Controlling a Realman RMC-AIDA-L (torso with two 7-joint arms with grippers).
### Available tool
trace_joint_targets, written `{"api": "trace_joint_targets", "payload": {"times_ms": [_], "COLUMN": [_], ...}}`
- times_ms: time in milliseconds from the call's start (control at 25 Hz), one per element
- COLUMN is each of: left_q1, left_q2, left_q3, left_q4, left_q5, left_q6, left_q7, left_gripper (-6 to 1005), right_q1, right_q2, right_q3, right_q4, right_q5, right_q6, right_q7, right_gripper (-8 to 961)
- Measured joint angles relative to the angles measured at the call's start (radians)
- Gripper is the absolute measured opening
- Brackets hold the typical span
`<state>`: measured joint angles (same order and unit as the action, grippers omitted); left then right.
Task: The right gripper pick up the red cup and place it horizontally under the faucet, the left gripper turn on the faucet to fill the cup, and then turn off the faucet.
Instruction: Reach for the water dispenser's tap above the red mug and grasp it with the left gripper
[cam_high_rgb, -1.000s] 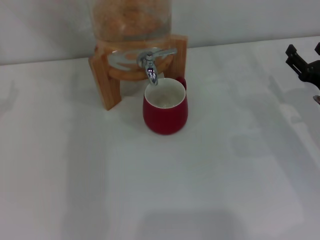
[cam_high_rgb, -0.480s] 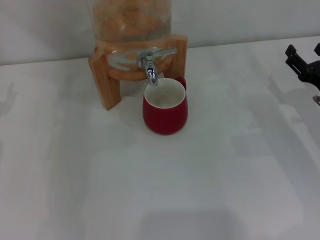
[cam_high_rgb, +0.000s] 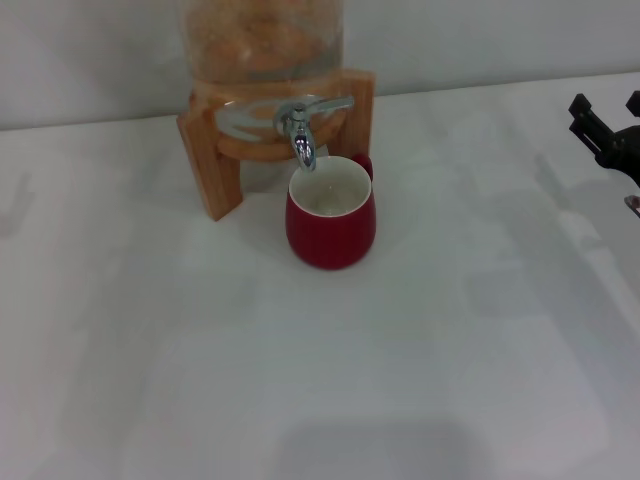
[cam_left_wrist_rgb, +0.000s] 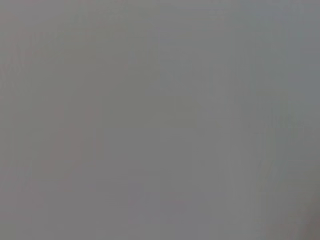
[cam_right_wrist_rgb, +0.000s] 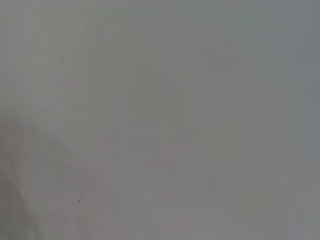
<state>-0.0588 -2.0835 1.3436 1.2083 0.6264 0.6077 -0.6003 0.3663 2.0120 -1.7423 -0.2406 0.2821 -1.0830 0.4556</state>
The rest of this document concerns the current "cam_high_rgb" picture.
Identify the wooden dispenser stand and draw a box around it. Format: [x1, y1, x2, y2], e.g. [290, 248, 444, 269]
[175, 68, 376, 222]

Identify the glass beverage dispenser jar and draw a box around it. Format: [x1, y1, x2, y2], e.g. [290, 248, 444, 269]
[183, 0, 347, 151]

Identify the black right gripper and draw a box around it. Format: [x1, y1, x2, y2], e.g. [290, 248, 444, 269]
[568, 90, 640, 190]

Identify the red ceramic cup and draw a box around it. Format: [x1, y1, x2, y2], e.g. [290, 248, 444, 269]
[284, 154, 376, 271]

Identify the chrome faucet with lever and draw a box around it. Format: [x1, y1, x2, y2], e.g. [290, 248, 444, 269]
[272, 95, 356, 172]

